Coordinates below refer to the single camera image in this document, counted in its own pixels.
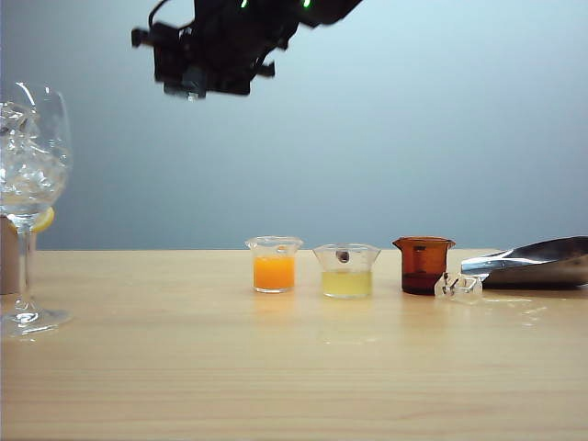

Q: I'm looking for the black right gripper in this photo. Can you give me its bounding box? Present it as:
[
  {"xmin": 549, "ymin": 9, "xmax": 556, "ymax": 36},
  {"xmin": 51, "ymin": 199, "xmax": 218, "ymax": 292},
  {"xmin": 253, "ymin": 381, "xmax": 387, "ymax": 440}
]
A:
[{"xmin": 130, "ymin": 20, "xmax": 277, "ymax": 97}]

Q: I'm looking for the clear cup with orange juice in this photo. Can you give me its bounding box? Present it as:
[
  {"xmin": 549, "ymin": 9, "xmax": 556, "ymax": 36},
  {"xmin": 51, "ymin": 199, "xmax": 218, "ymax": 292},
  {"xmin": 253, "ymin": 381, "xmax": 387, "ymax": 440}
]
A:
[{"xmin": 244, "ymin": 235, "xmax": 305, "ymax": 295}]

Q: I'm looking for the clear cup with yellow liquid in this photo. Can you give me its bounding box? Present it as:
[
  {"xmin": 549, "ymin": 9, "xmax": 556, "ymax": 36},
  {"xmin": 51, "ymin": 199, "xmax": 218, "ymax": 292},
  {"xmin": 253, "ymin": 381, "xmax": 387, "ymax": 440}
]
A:
[{"xmin": 312, "ymin": 243, "xmax": 383, "ymax": 300}]

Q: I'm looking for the amber measuring cup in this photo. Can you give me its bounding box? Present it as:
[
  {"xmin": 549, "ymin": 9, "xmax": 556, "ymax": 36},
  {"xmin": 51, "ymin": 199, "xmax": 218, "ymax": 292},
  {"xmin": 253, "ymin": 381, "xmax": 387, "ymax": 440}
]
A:
[{"xmin": 391, "ymin": 236, "xmax": 458, "ymax": 296}]

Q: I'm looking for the large clear wine glass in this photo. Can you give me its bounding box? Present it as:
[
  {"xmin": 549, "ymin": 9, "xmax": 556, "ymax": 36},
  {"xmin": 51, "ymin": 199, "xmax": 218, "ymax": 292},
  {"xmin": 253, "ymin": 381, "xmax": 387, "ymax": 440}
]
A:
[{"xmin": 0, "ymin": 81, "xmax": 74, "ymax": 341}]

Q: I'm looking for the yellow lemon slice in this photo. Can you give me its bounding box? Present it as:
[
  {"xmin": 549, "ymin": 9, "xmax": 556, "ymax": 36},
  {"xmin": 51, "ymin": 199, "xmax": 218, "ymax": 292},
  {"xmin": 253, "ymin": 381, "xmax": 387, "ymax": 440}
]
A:
[{"xmin": 34, "ymin": 206, "xmax": 56, "ymax": 233}]

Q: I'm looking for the beige wooden block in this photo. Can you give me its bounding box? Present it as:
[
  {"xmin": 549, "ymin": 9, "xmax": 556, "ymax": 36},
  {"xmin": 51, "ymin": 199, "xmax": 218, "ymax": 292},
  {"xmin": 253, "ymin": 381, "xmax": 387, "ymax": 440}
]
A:
[{"xmin": 0, "ymin": 215, "xmax": 23, "ymax": 295}]

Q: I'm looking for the clear ice cube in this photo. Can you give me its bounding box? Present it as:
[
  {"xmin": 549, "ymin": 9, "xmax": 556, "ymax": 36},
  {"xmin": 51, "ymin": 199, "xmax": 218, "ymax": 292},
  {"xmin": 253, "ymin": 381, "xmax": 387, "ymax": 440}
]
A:
[{"xmin": 434, "ymin": 271, "xmax": 485, "ymax": 302}]

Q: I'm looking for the stainless steel ice scoop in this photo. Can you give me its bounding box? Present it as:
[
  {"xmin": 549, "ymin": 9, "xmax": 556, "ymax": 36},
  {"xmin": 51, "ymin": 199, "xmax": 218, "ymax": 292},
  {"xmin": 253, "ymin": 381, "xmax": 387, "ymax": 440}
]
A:
[{"xmin": 460, "ymin": 235, "xmax": 588, "ymax": 290}]

